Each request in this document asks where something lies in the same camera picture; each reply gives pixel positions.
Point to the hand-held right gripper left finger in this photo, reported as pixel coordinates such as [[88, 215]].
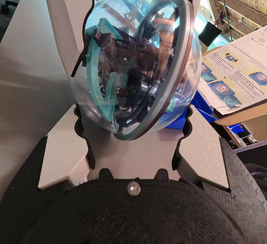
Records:
[[62, 154]]

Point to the brown cardboard board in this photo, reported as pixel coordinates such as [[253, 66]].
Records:
[[239, 118]]

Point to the black office chair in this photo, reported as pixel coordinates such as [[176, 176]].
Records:
[[9, 5]]

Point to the printed instruction sheet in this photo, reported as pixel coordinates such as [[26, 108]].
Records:
[[239, 70]]

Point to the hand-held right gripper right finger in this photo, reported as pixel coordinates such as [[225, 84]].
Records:
[[202, 156]]

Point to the clear acrylic holder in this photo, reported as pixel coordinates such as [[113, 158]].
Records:
[[247, 132]]

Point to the black panel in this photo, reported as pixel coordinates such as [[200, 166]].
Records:
[[209, 34]]

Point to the blue plastic bin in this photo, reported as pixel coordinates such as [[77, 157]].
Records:
[[200, 106]]

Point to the dark printed cardboard box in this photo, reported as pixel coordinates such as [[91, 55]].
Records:
[[252, 156]]

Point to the clear maze ball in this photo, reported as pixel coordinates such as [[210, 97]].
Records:
[[135, 60]]

